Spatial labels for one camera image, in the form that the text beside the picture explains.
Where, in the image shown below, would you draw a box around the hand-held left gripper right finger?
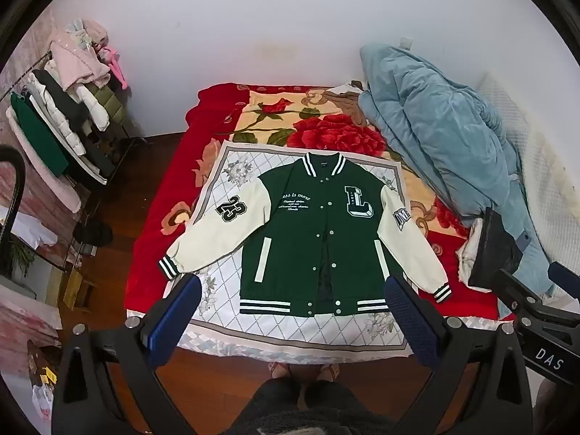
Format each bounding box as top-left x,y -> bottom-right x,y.
383,274 -> 536,435

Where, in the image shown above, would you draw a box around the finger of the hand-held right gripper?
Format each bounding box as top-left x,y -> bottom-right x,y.
493,269 -> 580,327
547,260 -> 580,296

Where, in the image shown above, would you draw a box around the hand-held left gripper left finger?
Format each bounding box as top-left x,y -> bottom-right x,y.
51,273 -> 202,435

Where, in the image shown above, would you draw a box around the green and cream varsity jacket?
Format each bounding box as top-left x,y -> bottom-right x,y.
158,152 -> 453,317

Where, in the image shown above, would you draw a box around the metal clothes rack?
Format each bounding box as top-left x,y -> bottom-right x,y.
0,50 -> 146,277

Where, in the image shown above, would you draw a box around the pink clothes hanger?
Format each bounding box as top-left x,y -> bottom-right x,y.
100,46 -> 131,92

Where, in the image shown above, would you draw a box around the white crumpled cloth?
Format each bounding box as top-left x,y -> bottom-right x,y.
455,217 -> 485,284

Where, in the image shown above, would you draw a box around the small wooden stool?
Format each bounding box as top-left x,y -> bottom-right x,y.
62,268 -> 98,311

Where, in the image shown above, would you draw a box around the person's feet in sandals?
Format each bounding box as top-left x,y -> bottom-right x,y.
266,361 -> 341,384

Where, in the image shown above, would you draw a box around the black slippers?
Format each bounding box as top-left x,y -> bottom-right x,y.
72,219 -> 114,246

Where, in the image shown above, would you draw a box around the person's dark fleece clothing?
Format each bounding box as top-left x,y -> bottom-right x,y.
233,378 -> 397,435

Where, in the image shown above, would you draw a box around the white textured pillow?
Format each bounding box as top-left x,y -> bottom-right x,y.
473,71 -> 580,254

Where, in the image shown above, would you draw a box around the white plastic bag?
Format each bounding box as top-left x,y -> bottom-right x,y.
29,383 -> 57,433

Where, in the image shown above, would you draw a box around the white diamond-pattern floral cloth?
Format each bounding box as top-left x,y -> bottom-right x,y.
126,141 -> 411,358

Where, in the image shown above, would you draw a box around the green potted plant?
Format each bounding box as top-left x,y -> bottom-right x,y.
7,235 -> 36,278

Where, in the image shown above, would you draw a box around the red floral blanket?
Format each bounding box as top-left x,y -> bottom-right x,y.
124,82 -> 517,327

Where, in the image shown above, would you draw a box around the light blue quilt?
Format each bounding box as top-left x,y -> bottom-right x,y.
358,42 -> 565,295

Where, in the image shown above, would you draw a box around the pink fluffy blanket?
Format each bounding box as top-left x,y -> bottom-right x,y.
7,106 -> 83,215

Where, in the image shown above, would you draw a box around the olive puffer vest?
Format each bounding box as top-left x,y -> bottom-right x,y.
92,79 -> 127,124

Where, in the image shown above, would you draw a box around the white puffer jacket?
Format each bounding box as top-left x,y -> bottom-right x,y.
73,80 -> 110,131

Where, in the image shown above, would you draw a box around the dark green garment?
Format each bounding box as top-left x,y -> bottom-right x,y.
10,92 -> 70,177

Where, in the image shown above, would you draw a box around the black hanging garment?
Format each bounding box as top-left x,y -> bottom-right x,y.
33,69 -> 90,137

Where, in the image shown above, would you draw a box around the pink fleece garment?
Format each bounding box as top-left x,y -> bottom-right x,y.
47,18 -> 113,92

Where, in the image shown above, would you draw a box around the black cable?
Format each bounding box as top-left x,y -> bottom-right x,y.
0,145 -> 28,282

